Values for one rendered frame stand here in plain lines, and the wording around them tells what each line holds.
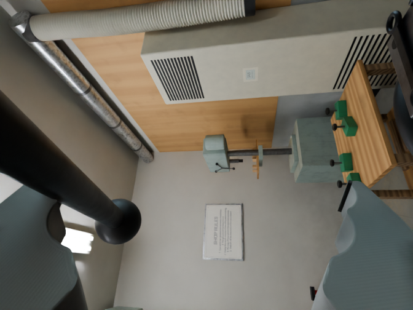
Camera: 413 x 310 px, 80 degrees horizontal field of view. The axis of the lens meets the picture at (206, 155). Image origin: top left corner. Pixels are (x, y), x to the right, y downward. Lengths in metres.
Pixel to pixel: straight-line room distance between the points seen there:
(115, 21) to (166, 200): 2.20
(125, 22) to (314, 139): 1.73
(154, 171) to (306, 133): 2.04
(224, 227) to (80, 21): 2.38
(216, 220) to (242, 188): 0.51
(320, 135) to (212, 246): 1.67
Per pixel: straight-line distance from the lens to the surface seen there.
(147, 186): 3.44
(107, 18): 1.81
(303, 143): 2.35
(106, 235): 0.20
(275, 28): 1.68
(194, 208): 3.16
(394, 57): 0.31
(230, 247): 3.01
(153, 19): 1.69
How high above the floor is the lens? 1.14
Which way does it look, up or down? 10 degrees up
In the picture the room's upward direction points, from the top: 92 degrees counter-clockwise
